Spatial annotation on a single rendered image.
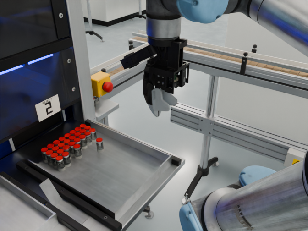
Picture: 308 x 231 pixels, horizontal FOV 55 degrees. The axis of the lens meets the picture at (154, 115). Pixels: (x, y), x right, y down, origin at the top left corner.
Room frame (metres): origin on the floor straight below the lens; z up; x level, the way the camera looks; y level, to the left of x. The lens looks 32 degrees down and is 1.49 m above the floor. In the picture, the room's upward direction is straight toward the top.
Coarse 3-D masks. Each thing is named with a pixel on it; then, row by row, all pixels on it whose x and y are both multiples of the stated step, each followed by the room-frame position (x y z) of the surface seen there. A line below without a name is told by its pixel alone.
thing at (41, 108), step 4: (56, 96) 0.82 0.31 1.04; (44, 100) 0.79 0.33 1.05; (48, 100) 0.80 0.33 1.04; (52, 100) 0.81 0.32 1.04; (56, 100) 0.82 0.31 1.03; (36, 104) 0.76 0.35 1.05; (40, 104) 0.77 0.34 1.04; (44, 104) 0.78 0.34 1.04; (48, 104) 0.79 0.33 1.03; (52, 104) 0.80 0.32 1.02; (56, 104) 0.82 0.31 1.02; (36, 108) 0.76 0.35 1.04; (40, 108) 0.77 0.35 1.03; (44, 108) 0.78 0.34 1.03; (52, 108) 0.80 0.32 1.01; (56, 108) 0.81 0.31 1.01; (40, 112) 0.77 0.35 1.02; (44, 112) 0.78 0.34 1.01; (52, 112) 0.80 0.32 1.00; (56, 112) 0.81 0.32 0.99; (40, 116) 0.76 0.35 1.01; (44, 116) 0.78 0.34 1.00; (48, 116) 0.79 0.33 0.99; (40, 120) 0.76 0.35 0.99
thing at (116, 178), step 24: (120, 144) 0.78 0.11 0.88; (144, 144) 0.74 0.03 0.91; (48, 168) 0.67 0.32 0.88; (72, 168) 0.67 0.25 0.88; (96, 168) 0.67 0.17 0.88; (120, 168) 0.67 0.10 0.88; (144, 168) 0.67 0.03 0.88; (72, 192) 0.56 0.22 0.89; (96, 192) 0.57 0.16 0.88; (120, 192) 0.57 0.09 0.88; (120, 216) 0.49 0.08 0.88
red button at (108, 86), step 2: (106, 82) 0.98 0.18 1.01; (108, 82) 0.98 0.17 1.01; (110, 82) 0.99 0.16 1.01; (104, 84) 0.98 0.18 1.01; (106, 84) 0.98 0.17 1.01; (108, 84) 0.98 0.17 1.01; (110, 84) 0.98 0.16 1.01; (112, 84) 0.99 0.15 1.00; (104, 86) 0.97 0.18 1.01; (106, 86) 0.97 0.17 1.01; (108, 86) 0.97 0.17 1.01; (110, 86) 0.98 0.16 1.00; (112, 86) 0.99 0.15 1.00; (104, 88) 0.97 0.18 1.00; (106, 88) 0.97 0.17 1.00; (108, 88) 0.97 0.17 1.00; (110, 88) 0.98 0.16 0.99; (112, 88) 0.99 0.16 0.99; (104, 90) 0.97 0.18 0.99; (106, 90) 0.97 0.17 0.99; (108, 90) 0.97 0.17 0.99; (110, 90) 0.98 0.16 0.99; (108, 92) 0.97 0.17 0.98
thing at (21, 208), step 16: (0, 176) 0.60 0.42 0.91; (0, 192) 0.57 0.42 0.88; (16, 192) 0.56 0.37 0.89; (0, 208) 0.52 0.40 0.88; (16, 208) 0.52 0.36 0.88; (32, 208) 0.52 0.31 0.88; (48, 208) 0.49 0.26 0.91; (0, 224) 0.47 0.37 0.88; (16, 224) 0.47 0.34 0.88; (32, 224) 0.47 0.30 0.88; (48, 224) 0.45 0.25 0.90
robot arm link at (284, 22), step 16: (240, 0) 0.55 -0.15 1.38; (256, 0) 0.54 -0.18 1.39; (272, 0) 0.51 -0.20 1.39; (288, 0) 0.49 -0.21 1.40; (304, 0) 0.48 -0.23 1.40; (256, 16) 0.53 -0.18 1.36; (272, 16) 0.50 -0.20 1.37; (288, 16) 0.47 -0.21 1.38; (304, 16) 0.46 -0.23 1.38; (272, 32) 0.51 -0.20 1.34; (288, 32) 0.47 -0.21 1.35; (304, 32) 0.44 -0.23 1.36; (304, 48) 0.44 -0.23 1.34
